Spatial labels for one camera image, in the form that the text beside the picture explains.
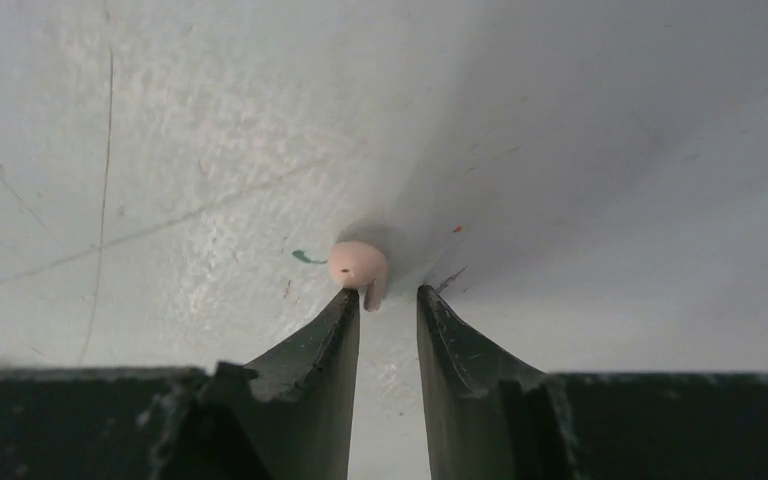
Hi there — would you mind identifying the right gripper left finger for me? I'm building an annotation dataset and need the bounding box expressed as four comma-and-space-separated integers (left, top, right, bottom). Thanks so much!
0, 290, 360, 479

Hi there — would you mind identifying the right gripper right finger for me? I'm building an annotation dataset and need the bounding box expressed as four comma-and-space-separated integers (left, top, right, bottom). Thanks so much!
417, 286, 768, 479

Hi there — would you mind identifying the beige earbud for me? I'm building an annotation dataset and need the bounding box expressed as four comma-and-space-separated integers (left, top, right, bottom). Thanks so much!
327, 241, 389, 312

